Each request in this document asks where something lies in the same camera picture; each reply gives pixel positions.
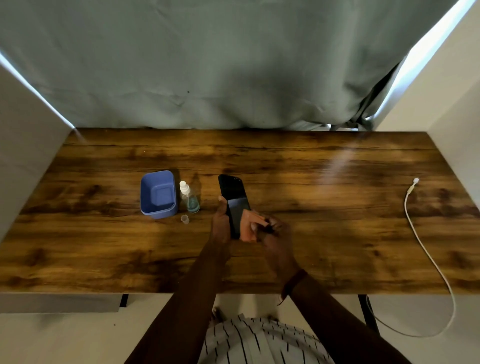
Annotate person's right hand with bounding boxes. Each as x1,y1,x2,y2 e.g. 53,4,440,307
250,214,301,283

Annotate person's left hand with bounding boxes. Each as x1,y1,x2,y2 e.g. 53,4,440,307
209,196,236,257

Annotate orange cleaning cloth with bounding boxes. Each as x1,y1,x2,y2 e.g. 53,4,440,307
239,209,269,243

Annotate clear spray bottle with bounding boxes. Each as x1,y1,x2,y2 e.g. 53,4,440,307
179,180,201,215

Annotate black smartphone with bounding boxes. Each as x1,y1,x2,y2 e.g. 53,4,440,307
218,173,253,241

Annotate blue plastic container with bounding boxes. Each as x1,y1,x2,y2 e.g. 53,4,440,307
140,170,178,221

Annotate white charging cable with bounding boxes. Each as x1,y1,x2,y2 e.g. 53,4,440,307
365,177,457,339

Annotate person's left forearm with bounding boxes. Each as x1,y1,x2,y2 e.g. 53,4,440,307
125,247,227,364

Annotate person's right forearm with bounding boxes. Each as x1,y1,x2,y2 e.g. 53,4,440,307
289,275,412,364

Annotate red wrist band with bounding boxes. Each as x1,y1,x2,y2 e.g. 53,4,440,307
277,268,310,307

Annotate white striped shirt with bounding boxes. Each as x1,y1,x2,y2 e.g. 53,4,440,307
198,314,337,364

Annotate grey-green curtain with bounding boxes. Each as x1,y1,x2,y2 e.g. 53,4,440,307
0,0,461,133

